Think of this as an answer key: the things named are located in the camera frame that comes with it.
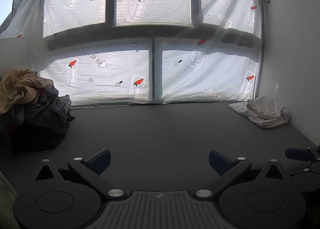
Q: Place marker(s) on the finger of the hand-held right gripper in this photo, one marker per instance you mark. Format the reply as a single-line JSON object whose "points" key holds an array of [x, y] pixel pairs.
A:
{"points": [[297, 154]]}

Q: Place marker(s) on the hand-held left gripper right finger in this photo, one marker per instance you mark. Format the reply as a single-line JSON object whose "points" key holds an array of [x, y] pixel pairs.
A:
{"points": [[218, 162]]}

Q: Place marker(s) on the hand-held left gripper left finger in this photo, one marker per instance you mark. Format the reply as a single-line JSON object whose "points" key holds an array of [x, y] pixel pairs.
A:
{"points": [[100, 162]]}

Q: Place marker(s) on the beige sweater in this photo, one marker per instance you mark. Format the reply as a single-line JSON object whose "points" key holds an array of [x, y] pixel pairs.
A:
{"points": [[17, 88]]}

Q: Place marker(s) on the pile of mixed clothes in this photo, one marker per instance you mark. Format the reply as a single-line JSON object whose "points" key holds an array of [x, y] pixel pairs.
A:
{"points": [[45, 121]]}

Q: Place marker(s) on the white crumpled cloth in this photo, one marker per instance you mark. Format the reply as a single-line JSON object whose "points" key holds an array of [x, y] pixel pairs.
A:
{"points": [[262, 114]]}

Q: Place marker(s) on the carrot printed plastic sheet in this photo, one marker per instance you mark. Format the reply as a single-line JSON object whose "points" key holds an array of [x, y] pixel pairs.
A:
{"points": [[95, 73]]}

